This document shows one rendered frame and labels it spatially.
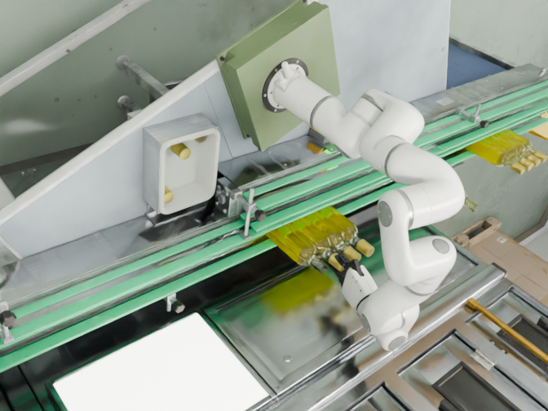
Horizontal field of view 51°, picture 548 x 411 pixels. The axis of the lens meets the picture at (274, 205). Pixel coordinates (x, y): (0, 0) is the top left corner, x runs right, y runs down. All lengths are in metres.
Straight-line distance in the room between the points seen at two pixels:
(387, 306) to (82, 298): 0.70
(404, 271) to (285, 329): 0.54
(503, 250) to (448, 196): 4.93
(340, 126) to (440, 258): 0.40
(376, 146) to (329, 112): 0.19
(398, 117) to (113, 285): 0.77
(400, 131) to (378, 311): 0.40
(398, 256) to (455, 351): 0.67
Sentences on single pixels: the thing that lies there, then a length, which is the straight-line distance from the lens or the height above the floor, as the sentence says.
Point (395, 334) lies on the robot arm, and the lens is 1.45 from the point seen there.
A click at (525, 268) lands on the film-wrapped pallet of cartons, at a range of 5.99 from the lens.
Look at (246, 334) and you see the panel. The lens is 1.56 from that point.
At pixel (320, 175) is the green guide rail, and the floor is 0.93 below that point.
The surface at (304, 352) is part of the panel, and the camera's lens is 1.55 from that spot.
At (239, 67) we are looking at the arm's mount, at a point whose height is 0.84.
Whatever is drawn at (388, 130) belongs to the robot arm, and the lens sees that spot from 1.27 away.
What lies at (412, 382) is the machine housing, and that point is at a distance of 1.64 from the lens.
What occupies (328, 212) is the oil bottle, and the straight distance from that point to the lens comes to 1.75.
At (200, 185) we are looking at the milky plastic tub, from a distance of 1.60.
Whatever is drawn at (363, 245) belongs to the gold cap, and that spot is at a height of 1.14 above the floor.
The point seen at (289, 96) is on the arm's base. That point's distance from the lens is 1.48.
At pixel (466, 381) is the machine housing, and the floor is 1.56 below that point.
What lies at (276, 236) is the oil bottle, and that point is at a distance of 1.66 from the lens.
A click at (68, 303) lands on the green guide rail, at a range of 1.41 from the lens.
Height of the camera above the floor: 1.84
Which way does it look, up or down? 34 degrees down
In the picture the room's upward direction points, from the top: 130 degrees clockwise
